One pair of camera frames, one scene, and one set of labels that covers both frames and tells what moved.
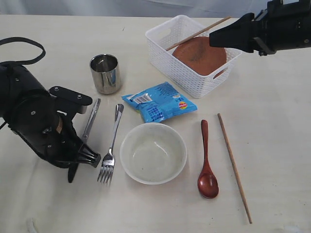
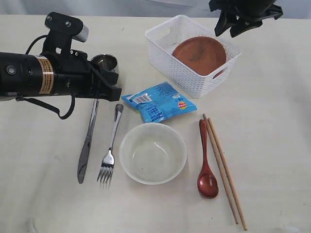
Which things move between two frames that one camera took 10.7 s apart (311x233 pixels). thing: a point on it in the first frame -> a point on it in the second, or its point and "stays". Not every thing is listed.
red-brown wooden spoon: (208, 184) stays
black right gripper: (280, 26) -> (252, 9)
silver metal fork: (108, 162) stays
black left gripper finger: (72, 169) -> (110, 92)
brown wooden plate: (198, 53) stays
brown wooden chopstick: (221, 120) -> (226, 172)
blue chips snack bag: (160, 102) stays
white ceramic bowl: (153, 153) stays
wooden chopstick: (195, 35) -> (220, 166)
